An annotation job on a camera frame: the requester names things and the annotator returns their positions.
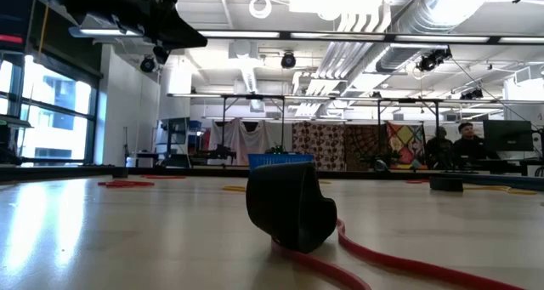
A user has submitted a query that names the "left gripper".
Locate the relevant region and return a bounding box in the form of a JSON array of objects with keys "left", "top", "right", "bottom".
[{"left": 108, "top": 0, "right": 208, "bottom": 51}]

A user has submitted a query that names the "black ceiling spotlight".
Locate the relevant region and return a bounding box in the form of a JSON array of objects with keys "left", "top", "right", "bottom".
[
  {"left": 416, "top": 47, "right": 453, "bottom": 73},
  {"left": 280, "top": 51, "right": 298, "bottom": 70},
  {"left": 139, "top": 54, "right": 157, "bottom": 74}
]

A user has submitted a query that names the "ceiling strip lamp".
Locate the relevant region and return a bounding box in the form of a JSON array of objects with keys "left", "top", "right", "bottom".
[{"left": 68, "top": 25, "right": 145, "bottom": 39}]

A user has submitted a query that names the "black monitor on stand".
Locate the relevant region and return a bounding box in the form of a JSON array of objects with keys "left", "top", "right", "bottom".
[{"left": 159, "top": 117, "right": 192, "bottom": 168}]

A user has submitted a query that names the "white cloth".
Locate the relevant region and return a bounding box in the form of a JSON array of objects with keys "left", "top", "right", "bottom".
[{"left": 207, "top": 118, "right": 291, "bottom": 167}]

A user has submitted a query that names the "large window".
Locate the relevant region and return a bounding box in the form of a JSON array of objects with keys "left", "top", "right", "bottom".
[{"left": 0, "top": 54, "right": 99, "bottom": 166}]

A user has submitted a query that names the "blue plastic basket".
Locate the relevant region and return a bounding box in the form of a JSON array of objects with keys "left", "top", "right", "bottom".
[{"left": 247, "top": 153, "right": 315, "bottom": 173}]

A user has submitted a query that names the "black monitor red bar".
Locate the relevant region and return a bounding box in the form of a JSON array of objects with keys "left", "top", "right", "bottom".
[{"left": 0, "top": 0, "right": 43, "bottom": 55}]

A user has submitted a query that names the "brown patterned cloth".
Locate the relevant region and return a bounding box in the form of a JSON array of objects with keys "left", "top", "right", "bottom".
[{"left": 291, "top": 121, "right": 347, "bottom": 173}]

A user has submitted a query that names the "dark patterned cloth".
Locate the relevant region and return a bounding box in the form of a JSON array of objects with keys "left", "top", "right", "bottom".
[{"left": 344, "top": 123, "right": 388, "bottom": 170}]

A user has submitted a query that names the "colourful diamond cloth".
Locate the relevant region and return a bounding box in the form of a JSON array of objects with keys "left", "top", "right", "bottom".
[{"left": 385, "top": 122, "right": 427, "bottom": 166}]

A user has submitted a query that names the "person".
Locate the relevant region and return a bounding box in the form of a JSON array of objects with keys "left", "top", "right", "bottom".
[
  {"left": 451, "top": 121, "right": 502, "bottom": 162},
  {"left": 424, "top": 125, "right": 454, "bottom": 170}
]

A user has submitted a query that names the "black binder clip with band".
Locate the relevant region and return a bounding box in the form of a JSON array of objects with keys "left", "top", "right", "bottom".
[{"left": 271, "top": 218, "right": 528, "bottom": 290}]

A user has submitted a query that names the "white ring light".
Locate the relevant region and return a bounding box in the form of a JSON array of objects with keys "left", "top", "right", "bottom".
[{"left": 248, "top": 0, "right": 273, "bottom": 20}]

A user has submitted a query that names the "black station frame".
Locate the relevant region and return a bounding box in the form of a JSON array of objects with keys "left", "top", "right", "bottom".
[
  {"left": 219, "top": 94, "right": 286, "bottom": 155},
  {"left": 376, "top": 97, "right": 443, "bottom": 159}
]

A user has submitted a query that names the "black aluminium table frame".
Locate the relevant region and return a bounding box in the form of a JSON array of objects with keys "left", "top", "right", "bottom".
[{"left": 0, "top": 164, "right": 544, "bottom": 193}]

